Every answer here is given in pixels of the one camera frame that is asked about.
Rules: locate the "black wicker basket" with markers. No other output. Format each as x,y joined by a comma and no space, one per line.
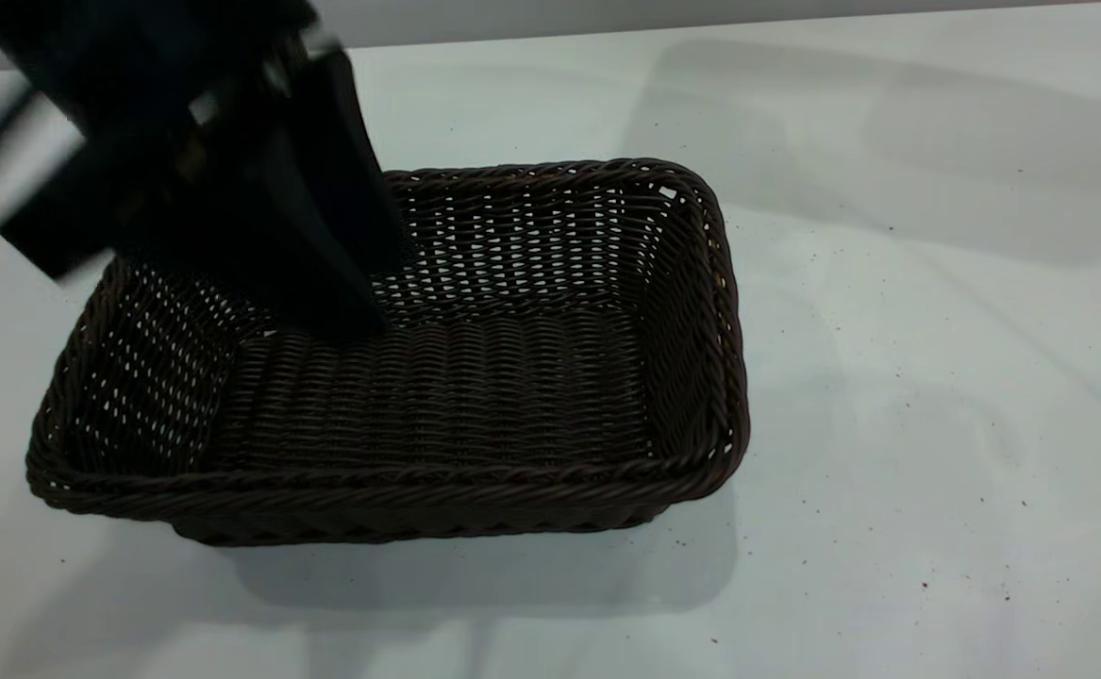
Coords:
465,396

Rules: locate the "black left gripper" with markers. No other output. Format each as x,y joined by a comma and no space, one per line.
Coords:
154,57

